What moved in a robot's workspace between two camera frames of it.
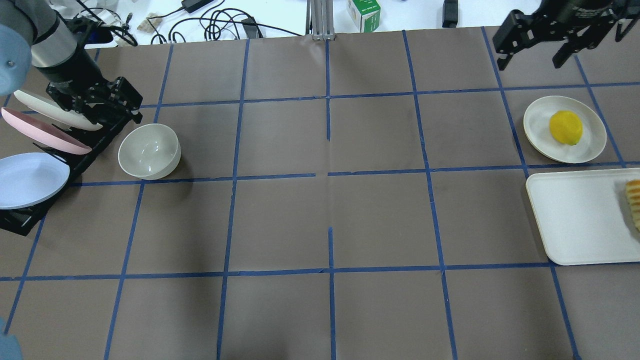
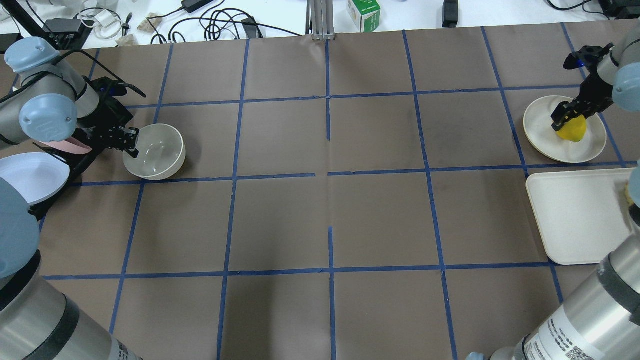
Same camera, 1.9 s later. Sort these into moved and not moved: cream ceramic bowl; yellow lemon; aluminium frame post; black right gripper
Moved: black right gripper
Not moved: cream ceramic bowl; aluminium frame post; yellow lemon
